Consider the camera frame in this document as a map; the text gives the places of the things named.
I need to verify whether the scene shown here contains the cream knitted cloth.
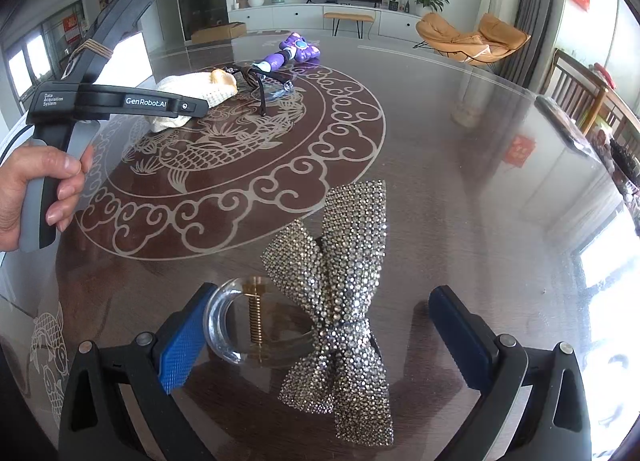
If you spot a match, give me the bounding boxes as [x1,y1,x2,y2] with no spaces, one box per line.
[150,68,238,132]

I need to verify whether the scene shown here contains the white television cabinet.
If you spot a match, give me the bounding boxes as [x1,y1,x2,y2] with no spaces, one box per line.
[228,2,436,39]

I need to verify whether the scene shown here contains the tan rubber band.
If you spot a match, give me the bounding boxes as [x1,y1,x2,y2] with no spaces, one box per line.
[75,39,113,64]

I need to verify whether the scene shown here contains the clear ring with brass bolt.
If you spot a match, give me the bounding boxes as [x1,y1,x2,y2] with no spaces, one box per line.
[202,277,326,367]

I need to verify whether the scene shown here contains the purple toy figure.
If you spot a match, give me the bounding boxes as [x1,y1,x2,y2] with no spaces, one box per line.
[252,32,322,72]

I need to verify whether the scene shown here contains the orange lounge chair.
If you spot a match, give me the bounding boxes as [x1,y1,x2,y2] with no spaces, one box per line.
[416,12,532,63]

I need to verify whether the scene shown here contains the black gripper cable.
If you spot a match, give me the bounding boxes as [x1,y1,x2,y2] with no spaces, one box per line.
[0,125,35,162]

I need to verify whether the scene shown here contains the orange bench with metal legs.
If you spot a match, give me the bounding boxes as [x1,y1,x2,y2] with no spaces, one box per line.
[323,12,376,38]

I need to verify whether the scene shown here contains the black framed glasses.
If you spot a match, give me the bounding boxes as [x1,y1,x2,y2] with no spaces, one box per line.
[227,63,296,116]

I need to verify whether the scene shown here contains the cardboard box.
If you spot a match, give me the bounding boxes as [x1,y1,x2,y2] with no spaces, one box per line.
[191,21,248,45]

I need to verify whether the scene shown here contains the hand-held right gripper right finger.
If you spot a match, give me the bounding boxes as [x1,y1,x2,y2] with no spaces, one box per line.
[428,285,593,461]

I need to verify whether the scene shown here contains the brown patterned glass desktop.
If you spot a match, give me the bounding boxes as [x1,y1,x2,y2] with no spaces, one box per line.
[0,28,640,461]

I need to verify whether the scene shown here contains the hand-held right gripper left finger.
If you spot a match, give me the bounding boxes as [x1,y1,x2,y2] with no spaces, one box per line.
[59,282,218,461]

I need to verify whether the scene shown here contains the wooden chair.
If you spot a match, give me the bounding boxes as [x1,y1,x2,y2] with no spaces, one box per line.
[542,48,613,136]

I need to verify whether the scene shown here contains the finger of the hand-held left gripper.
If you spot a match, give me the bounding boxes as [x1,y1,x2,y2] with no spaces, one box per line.
[60,0,158,86]

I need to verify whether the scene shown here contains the dark flat remote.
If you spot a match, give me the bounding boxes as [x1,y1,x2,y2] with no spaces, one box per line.
[535,96,598,158]

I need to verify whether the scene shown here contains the person's left hand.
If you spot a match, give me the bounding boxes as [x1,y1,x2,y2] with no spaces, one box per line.
[0,143,96,252]

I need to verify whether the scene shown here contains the red door poster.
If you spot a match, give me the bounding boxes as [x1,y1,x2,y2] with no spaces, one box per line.
[64,11,83,44]

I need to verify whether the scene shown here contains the silver rhinestone bow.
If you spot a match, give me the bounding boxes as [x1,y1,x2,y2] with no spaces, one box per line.
[261,180,396,444]

